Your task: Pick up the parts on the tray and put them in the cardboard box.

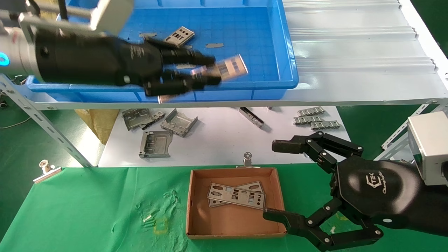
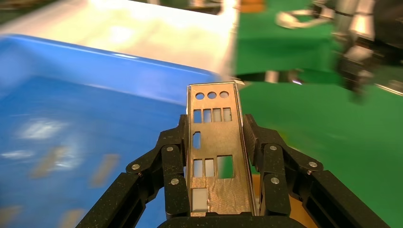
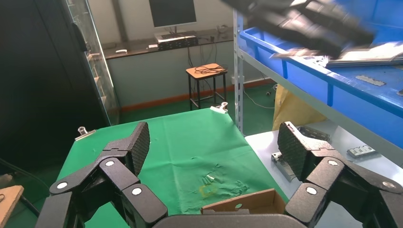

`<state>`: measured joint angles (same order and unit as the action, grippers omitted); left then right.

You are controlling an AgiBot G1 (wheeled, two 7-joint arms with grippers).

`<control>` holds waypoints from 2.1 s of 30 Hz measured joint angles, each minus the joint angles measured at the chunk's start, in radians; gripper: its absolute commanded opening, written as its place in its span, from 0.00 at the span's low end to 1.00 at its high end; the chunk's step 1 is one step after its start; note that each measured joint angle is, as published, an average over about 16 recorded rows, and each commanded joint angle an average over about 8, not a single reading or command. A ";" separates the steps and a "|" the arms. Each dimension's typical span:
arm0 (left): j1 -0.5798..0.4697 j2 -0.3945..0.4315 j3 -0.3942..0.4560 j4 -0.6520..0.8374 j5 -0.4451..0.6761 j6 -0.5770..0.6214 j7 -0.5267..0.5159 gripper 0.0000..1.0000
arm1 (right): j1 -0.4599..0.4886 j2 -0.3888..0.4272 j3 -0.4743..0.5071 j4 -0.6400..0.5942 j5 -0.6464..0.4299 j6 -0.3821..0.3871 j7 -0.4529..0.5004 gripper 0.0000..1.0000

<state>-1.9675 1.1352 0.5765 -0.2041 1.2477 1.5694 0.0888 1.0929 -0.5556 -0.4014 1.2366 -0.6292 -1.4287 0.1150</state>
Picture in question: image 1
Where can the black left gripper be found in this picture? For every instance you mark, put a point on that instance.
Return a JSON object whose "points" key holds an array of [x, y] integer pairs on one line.
{"points": [[87, 59]]}

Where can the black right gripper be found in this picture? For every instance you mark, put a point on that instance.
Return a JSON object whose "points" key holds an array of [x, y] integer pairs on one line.
{"points": [[378, 189]]}

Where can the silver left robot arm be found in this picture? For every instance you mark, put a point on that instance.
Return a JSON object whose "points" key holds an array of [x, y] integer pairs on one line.
{"points": [[17, 49]]}

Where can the brown cardboard box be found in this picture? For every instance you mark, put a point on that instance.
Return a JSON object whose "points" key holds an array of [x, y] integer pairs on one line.
{"points": [[231, 224]]}

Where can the blue plastic tray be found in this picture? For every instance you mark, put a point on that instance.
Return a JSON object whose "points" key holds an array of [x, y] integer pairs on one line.
{"points": [[259, 42]]}

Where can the gray masking tape piece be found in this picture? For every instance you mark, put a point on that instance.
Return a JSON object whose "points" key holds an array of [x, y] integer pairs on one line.
{"points": [[188, 47], [147, 34], [214, 45], [185, 65]]}

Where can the stacked metal I/O shield plates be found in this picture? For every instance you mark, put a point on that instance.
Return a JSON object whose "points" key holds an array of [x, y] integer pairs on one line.
{"points": [[189, 32]]}

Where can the silver binder clip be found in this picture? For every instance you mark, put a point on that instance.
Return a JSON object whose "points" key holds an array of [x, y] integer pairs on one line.
{"points": [[247, 161], [47, 173]]}

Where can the small gray metal clip part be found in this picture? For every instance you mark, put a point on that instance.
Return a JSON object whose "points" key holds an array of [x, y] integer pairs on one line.
{"points": [[158, 115]]}

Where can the gray metal connector strip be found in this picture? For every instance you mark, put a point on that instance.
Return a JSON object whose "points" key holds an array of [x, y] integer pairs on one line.
{"points": [[325, 125], [310, 111], [308, 120]]}

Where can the long gray metal bar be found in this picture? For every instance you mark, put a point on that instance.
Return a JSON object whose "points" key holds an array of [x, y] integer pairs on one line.
{"points": [[252, 116]]}

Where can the white paper sheet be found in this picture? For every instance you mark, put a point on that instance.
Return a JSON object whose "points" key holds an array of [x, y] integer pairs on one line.
{"points": [[217, 140]]}

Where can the slotted steel angle brace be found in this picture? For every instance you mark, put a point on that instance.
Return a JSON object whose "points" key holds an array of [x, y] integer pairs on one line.
{"points": [[397, 134], [35, 115]]}

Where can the yellow tape outline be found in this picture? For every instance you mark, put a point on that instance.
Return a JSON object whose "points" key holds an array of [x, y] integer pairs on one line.
{"points": [[161, 231]]}

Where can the green table cloth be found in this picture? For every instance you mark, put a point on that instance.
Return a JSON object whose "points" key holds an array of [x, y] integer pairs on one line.
{"points": [[87, 210]]}

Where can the gray folded metal bracket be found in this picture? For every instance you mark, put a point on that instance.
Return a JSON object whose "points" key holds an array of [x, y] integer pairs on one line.
{"points": [[178, 122]]}

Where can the gray stamped metal bracket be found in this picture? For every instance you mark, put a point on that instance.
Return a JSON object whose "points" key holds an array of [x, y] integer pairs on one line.
{"points": [[136, 119]]}

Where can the flat gray metal bracket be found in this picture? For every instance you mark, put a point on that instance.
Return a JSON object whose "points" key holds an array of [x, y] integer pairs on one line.
{"points": [[155, 143]]}

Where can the gray left wrist camera box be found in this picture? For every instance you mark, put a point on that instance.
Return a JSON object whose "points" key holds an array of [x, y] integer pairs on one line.
{"points": [[112, 14]]}

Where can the gray wrist camera box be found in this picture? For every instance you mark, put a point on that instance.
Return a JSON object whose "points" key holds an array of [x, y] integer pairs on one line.
{"points": [[112, 14], [430, 147]]}

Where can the gray right wrist camera box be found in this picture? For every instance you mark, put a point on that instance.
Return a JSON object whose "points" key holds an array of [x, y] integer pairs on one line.
{"points": [[430, 147]]}

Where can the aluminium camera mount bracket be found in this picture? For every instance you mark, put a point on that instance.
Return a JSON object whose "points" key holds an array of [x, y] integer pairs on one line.
{"points": [[42, 18]]}

